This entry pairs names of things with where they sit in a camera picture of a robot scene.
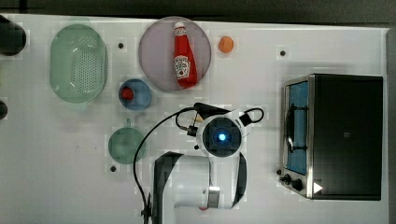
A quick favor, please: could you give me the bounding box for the peeled yellow banana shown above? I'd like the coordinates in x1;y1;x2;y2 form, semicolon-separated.
195;114;204;122

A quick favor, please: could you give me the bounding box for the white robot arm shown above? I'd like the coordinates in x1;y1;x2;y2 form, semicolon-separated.
151;106;251;224

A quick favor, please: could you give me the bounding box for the green mug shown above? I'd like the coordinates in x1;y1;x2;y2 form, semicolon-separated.
108;119;146;164

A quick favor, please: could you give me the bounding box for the red ketchup bottle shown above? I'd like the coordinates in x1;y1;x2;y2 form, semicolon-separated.
173;22;198;89

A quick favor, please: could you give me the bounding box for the blue bowl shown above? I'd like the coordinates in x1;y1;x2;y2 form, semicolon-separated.
119;78;152;111

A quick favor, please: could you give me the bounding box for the orange fruit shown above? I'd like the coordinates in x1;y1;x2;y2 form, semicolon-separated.
218;36;234;53

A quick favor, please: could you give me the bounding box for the small red fruit in bowl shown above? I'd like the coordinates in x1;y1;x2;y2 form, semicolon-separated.
121;87;134;101

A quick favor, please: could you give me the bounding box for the grey round plate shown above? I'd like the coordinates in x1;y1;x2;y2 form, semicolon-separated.
138;17;211;91

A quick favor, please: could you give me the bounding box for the green colander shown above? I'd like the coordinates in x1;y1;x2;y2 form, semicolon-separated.
49;24;108;111

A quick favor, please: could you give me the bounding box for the black toaster oven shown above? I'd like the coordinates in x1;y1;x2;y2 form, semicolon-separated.
276;74;384;201

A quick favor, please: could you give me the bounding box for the small black cylinder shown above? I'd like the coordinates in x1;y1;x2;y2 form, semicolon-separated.
0;101;7;119

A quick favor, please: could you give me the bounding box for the large black cup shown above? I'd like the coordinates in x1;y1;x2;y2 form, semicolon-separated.
0;16;26;56

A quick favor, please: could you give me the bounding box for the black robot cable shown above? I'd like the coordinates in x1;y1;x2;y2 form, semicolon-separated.
133;106;265;224

